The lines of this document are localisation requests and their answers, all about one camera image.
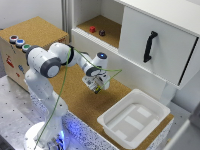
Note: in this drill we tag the red button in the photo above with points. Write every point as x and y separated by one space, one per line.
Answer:
13 38

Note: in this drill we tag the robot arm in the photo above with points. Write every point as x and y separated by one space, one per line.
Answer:
43 61

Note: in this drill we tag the white sliding door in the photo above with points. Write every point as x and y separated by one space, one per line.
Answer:
166 50

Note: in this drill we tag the white plastic box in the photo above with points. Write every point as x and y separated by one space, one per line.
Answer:
133 120

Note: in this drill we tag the purple block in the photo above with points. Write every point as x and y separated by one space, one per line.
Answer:
102 32

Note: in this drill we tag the blue button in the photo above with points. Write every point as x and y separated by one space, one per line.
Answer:
20 42

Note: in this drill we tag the white cabinet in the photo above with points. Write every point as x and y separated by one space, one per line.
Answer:
96 43

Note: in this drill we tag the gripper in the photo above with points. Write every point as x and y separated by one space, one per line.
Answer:
100 81

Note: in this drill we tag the green button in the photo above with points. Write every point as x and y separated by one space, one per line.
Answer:
26 47

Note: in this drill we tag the yellow block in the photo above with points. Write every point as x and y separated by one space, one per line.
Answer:
97 89

